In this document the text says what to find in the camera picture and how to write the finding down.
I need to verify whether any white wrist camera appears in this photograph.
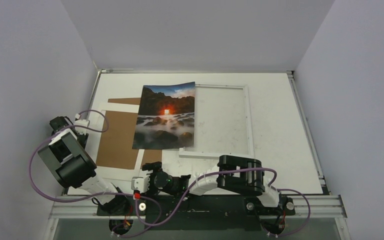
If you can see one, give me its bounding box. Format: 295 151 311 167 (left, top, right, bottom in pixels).
131 175 150 193
74 113 90 135

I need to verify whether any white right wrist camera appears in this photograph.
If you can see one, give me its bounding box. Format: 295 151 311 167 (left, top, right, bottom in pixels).
131 175 150 193

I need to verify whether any white paper mat border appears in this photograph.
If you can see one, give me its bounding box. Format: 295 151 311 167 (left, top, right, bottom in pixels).
86 102 144 181

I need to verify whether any landscape sunset photo print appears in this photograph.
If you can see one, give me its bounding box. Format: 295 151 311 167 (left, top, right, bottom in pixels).
132 82 196 150

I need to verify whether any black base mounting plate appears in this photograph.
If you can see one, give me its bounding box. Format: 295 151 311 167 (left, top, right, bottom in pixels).
92 195 296 234

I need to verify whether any white brown backing board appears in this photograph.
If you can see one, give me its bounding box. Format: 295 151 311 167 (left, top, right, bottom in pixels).
96 98 162 171

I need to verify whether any aluminium front rail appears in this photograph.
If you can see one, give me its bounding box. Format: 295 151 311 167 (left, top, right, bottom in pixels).
49 194 348 219

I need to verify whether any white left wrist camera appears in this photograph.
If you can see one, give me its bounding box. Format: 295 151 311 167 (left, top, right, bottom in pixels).
74 113 90 135

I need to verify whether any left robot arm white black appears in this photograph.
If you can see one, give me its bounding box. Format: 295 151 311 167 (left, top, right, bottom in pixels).
37 116 131 216

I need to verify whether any white picture frame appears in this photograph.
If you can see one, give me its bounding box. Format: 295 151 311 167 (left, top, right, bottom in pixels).
178 84 255 159

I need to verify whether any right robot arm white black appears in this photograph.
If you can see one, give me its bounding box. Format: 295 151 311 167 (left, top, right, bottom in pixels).
131 155 296 216

